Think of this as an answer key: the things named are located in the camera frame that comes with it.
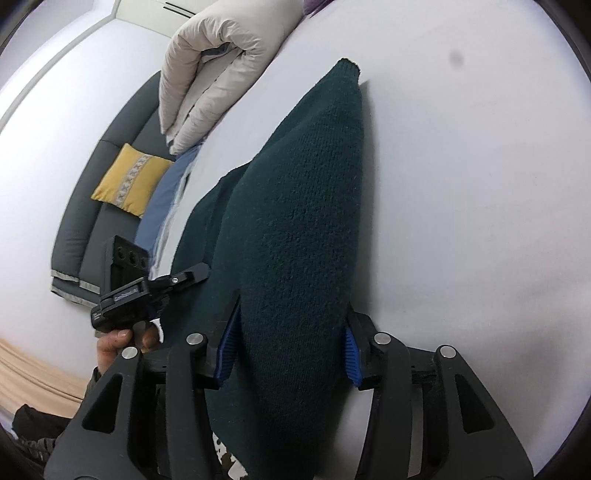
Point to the person's dark clothing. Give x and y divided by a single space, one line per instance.
37 429

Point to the person's left hand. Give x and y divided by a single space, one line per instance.
113 344

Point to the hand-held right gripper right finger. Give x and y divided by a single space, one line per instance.
352 355

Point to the black and white printed cloth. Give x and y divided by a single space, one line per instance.
228 459

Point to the cream wardrobe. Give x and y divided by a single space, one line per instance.
147 9

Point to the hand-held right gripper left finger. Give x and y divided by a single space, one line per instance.
228 350

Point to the person's left forearm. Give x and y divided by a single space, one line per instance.
93 378

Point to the yellow patterned pillow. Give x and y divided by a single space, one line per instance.
131 180

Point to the white bed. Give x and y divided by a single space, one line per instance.
461 184

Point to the dark green knit sweater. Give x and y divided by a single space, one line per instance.
300 230

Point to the blue and cream quilt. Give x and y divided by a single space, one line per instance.
161 203

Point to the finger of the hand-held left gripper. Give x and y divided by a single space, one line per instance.
187 276

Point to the beige folded duvet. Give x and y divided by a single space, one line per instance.
207 69

